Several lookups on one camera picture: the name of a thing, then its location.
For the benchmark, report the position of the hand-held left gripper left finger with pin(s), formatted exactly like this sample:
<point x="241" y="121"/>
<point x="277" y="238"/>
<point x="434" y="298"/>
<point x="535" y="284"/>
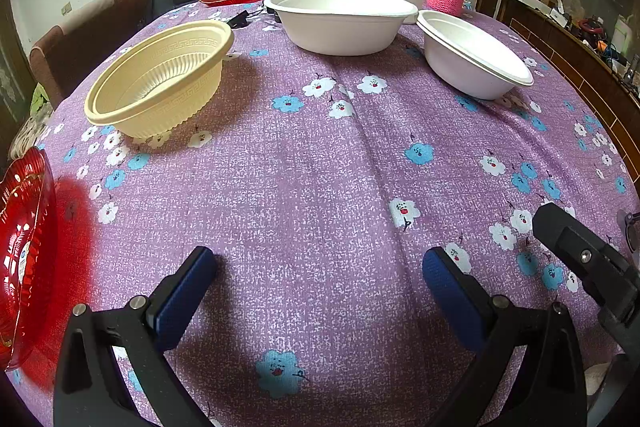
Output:
<point x="185" y="302"/>

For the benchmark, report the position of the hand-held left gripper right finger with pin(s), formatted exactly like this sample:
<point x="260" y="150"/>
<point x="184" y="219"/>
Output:
<point x="450" y="302"/>

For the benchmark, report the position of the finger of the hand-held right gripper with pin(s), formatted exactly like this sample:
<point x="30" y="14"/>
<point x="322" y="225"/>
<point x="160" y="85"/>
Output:
<point x="575" y="249"/>

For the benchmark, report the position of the red glossy plate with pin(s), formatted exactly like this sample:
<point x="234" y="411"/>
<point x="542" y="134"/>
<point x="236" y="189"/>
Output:
<point x="25" y="232"/>

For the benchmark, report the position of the yellow plastic bowl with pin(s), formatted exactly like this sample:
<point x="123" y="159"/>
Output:
<point x="170" y="107"/>

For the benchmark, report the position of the small white bowl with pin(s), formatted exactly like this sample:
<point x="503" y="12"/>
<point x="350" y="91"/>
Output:
<point x="465" y="72"/>

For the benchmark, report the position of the large white bowl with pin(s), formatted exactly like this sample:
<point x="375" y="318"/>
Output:
<point x="340" y="37"/>

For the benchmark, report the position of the purple floral tablecloth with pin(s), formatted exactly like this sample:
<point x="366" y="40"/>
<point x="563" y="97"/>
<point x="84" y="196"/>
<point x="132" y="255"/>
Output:
<point x="320" y="187"/>

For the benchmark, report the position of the wooden sideboard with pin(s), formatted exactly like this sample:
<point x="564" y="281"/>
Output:
<point x="575" y="67"/>

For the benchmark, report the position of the floral cloth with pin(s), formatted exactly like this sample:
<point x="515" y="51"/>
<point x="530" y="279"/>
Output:
<point x="27" y="132"/>

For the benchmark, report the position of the green cushion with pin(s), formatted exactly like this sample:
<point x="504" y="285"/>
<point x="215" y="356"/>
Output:
<point x="40" y="102"/>

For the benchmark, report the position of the brown chair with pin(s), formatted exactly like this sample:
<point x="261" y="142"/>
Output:
<point x="90" y="37"/>

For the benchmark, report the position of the black power adapter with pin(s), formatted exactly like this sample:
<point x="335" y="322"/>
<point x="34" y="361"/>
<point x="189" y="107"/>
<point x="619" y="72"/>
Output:
<point x="239" y="19"/>

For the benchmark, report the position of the wall switch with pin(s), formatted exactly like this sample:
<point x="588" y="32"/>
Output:
<point x="66" y="9"/>

